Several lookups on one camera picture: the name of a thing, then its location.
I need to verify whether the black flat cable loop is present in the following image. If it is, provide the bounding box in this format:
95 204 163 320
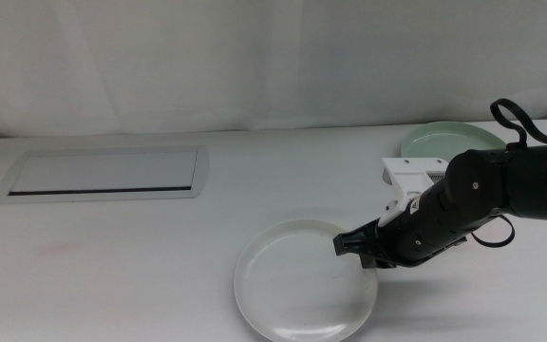
489 97 547 149

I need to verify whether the white backdrop curtain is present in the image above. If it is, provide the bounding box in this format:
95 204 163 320
0 0 547 140

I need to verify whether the white shallow bowl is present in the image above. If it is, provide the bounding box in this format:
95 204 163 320
233 218 380 342

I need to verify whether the white rectangular cable hatch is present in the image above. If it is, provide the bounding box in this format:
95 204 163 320
0 145 210 205

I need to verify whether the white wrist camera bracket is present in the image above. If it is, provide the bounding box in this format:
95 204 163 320
377 157 450 228

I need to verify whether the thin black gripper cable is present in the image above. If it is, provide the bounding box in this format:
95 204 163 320
469 214 517 249

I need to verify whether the pale green shallow bowl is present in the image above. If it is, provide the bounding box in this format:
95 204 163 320
400 120 508 163

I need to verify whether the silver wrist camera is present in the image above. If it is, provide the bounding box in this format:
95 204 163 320
381 167 447 185

